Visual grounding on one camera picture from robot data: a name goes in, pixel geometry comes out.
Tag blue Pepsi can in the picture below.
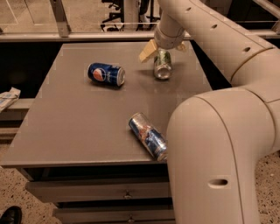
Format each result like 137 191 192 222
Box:
87 63 125 87

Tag upper grey drawer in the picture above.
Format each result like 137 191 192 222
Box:
25 177 171 202

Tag green soda can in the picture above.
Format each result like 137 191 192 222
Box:
154 49 172 80

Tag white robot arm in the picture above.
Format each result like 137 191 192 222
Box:
139 0 280 224

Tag lower grey drawer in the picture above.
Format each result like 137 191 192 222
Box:
53 206 175 224

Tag grey drawer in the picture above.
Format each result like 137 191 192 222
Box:
25 177 171 202
53 206 175 224

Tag blue silver Red Bull can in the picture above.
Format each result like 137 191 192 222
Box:
129 113 167 161

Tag white folded cloth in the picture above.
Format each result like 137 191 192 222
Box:
0 87 21 113

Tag black office chair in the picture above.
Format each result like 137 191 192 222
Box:
101 0 124 30

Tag grey drawer cabinet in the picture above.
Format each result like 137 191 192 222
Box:
1 42 210 210

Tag black shoe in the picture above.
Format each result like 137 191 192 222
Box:
0 206 22 224

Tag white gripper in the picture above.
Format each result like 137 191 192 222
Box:
139 26 186 63

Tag grey metal railing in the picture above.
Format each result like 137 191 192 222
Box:
0 0 280 43

